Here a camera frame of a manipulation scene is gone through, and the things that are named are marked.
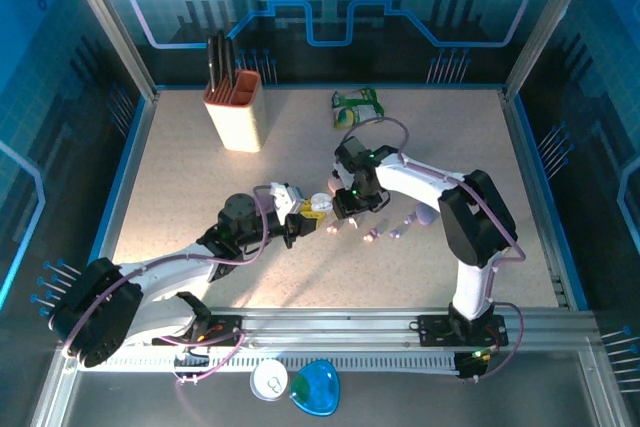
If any green snack bag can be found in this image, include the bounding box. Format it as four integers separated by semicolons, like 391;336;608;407
331;86;385;129

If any beige knife block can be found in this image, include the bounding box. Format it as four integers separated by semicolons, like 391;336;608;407
203;69;264;153

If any white round lid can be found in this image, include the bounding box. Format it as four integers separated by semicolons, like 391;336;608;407
249;360;290;402

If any blue plastic dish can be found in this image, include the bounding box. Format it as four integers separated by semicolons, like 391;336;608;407
287;359;342;418

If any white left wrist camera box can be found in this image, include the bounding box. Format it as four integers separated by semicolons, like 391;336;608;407
268;181;306;217

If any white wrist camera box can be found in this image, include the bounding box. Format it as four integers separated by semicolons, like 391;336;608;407
268;181;306;217
327;159;347;194

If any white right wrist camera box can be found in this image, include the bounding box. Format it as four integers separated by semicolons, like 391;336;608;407
327;159;347;194

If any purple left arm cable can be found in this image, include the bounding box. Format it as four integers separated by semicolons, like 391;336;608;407
47;184;281;389

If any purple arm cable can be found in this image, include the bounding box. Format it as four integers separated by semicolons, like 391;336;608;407
47;184;281;389
342;115;527;384

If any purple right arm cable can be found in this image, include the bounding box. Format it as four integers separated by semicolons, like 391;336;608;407
342;115;527;384

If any aluminium mounting rail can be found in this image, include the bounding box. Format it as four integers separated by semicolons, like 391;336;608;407
62;307;599;348

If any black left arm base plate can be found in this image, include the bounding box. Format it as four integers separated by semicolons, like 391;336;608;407
151;314;247;348

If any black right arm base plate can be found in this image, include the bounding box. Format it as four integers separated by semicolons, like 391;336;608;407
417;314;510;348

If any white slotted cable tray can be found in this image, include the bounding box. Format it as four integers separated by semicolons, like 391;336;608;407
77;352;461;374

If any table side rail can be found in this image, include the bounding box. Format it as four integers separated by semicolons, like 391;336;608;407
82;90;157;311
499;89;575;311

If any black handled knife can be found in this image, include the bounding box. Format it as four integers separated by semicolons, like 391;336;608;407
215;29;228;89
225;36;238;84
206;35;219;92

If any aluminium frame post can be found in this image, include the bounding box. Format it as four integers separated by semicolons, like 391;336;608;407
502;0;604;98
54;0;159;101

